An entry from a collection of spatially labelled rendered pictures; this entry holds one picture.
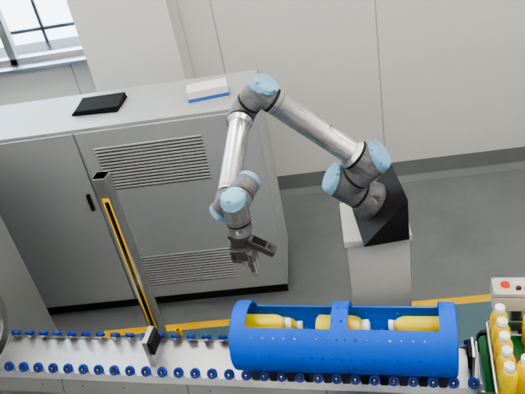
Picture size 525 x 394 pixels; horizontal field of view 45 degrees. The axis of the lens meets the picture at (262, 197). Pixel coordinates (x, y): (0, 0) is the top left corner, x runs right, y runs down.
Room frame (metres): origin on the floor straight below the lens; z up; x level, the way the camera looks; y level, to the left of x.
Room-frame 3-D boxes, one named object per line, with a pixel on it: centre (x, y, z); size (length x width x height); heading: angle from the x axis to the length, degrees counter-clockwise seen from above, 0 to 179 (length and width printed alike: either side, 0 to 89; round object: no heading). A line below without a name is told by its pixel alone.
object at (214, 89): (3.48, 0.19, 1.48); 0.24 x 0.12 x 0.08; 90
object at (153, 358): (2.00, 0.60, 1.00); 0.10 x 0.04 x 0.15; 163
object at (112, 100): (3.65, 0.87, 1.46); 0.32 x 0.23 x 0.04; 82
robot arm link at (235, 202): (1.83, 0.10, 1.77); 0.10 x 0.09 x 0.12; 157
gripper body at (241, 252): (1.83, 0.11, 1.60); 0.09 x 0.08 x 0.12; 73
